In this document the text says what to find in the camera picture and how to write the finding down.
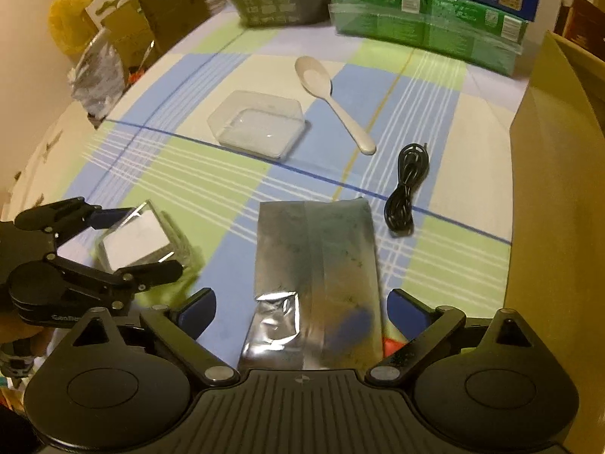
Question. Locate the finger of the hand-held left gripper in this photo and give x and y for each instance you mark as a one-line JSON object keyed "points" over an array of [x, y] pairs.
{"points": [[151, 274], [111, 217]]}

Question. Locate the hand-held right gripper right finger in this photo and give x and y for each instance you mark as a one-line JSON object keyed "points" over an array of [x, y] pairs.
{"points": [[406, 310]]}

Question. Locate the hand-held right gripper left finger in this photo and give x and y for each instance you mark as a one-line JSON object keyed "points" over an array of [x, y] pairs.
{"points": [[198, 310]]}

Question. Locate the square container with white lid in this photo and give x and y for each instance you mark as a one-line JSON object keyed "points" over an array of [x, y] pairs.
{"points": [[139, 239]]}

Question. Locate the silver foil bag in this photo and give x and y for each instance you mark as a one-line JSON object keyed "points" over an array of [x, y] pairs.
{"points": [[316, 255]]}

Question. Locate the clear plastic container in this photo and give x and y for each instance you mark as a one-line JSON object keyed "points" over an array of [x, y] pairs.
{"points": [[260, 125]]}

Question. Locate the cardboard box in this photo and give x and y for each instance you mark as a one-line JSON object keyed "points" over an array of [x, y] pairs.
{"points": [[557, 198]]}

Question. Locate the white plastic spoon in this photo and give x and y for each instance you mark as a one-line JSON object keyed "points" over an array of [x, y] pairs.
{"points": [[340, 108]]}

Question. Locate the person's left hand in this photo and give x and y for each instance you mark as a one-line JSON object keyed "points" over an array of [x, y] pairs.
{"points": [[19, 338]]}

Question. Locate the beige patterned cloth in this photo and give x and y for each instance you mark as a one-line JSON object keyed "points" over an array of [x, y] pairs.
{"points": [[47, 151]]}

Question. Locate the crumpled silver white bag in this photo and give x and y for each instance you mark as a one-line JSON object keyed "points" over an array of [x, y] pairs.
{"points": [[97, 80]]}

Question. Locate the yellow plastic bag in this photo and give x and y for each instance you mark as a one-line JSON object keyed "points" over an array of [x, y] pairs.
{"points": [[71, 14]]}

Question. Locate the brown cardboard carton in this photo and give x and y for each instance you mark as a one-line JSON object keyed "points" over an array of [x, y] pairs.
{"points": [[170, 14]]}

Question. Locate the white cutout cardboard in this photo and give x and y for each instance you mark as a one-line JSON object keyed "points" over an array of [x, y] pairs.
{"points": [[111, 2]]}

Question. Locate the green wrapped drink pack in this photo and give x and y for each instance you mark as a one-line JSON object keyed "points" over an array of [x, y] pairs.
{"points": [[416, 23]]}

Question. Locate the dark red box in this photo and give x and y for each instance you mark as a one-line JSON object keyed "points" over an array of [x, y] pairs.
{"points": [[583, 23]]}

